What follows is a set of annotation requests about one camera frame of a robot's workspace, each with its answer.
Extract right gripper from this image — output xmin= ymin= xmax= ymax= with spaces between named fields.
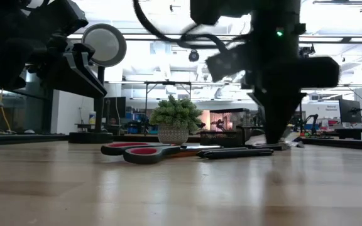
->
xmin=242 ymin=24 xmax=341 ymax=145

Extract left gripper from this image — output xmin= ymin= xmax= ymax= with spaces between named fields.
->
xmin=26 ymin=0 xmax=108 ymax=99

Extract black pen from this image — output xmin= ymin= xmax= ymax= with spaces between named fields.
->
xmin=195 ymin=146 xmax=248 ymax=158
xmin=203 ymin=148 xmax=275 ymax=160

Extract orange pencil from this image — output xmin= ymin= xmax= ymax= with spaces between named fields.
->
xmin=170 ymin=151 xmax=201 ymax=158

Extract red and black scissors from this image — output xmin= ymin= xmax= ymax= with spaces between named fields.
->
xmin=100 ymin=141 xmax=223 ymax=165

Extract black mesh desk organizer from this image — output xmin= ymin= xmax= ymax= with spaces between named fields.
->
xmin=199 ymin=124 xmax=292 ymax=151

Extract black desk lamp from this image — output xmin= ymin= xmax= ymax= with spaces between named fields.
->
xmin=68 ymin=23 xmax=128 ymax=144

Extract black computer monitor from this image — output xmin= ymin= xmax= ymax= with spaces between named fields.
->
xmin=102 ymin=96 xmax=127 ymax=119
xmin=338 ymin=99 xmax=362 ymax=124

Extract dark grey side desk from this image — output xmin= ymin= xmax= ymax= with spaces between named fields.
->
xmin=74 ymin=122 xmax=122 ymax=134

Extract background dark desk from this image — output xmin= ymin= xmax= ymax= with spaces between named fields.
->
xmin=334 ymin=127 xmax=362 ymax=141

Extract green potted plant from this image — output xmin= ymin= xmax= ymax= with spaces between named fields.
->
xmin=148 ymin=94 xmax=204 ymax=146

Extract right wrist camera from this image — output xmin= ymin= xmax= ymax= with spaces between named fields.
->
xmin=206 ymin=46 xmax=255 ymax=83

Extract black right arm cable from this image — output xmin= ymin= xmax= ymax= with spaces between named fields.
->
xmin=132 ymin=0 xmax=232 ymax=51

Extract background black rig frame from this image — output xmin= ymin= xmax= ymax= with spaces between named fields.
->
xmin=144 ymin=80 xmax=192 ymax=117

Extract black aluminium table frame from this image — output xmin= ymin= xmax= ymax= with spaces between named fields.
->
xmin=0 ymin=133 xmax=362 ymax=152

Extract black overhead camera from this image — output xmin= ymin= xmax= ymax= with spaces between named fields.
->
xmin=187 ymin=48 xmax=200 ymax=63

